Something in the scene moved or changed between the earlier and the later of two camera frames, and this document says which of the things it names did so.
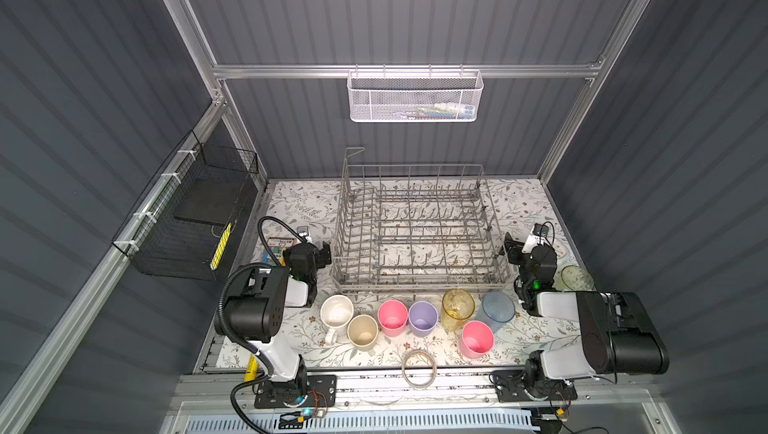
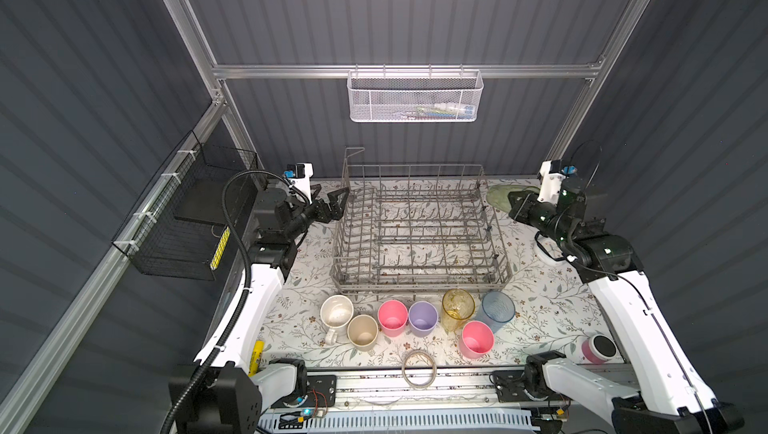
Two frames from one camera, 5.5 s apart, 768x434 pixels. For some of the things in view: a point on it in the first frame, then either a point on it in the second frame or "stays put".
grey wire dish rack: [416, 228] stays put
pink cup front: [476, 340] stays put
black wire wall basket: [179, 228] stays put
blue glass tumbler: [497, 308] stays put
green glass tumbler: [576, 278] to [498, 195]
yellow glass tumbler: [457, 306] stays put
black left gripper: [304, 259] to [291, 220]
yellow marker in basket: [220, 247] stays put
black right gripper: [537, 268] to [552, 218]
